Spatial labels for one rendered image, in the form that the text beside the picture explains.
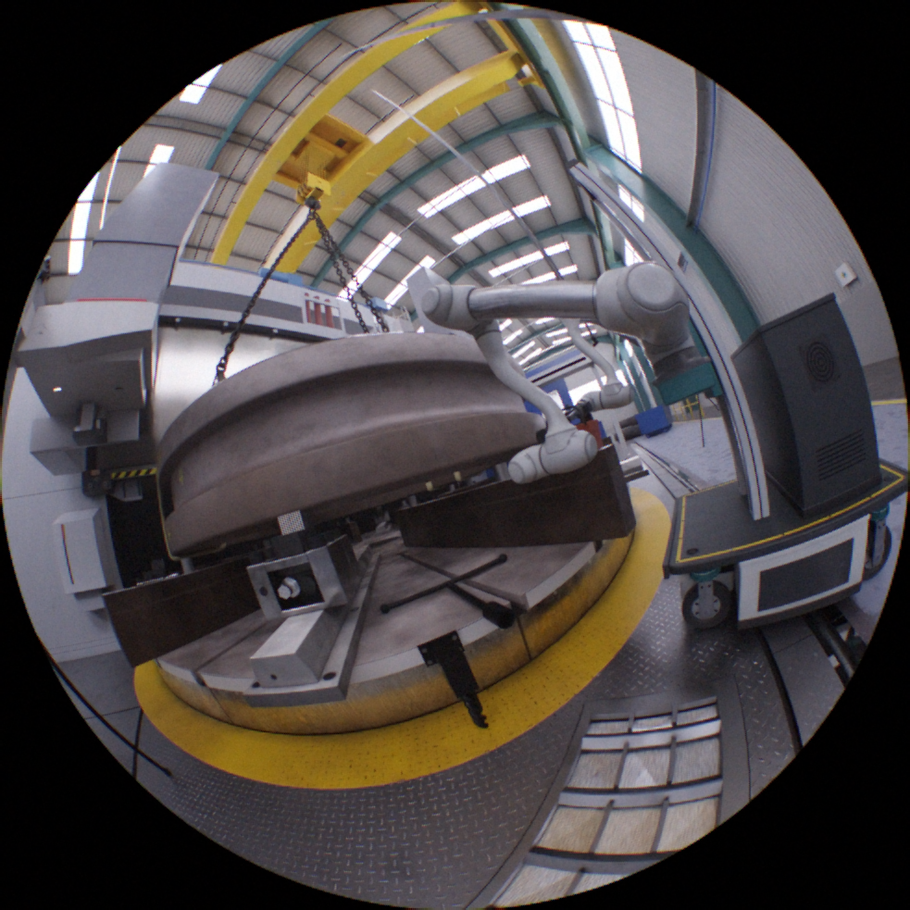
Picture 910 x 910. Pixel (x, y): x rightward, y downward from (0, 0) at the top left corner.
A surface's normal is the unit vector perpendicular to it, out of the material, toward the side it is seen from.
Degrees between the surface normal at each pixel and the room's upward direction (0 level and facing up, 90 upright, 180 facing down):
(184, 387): 90
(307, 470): 90
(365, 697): 90
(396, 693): 90
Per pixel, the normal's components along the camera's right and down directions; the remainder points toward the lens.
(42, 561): 0.78, -0.32
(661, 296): -0.62, 0.10
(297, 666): 0.21, -0.18
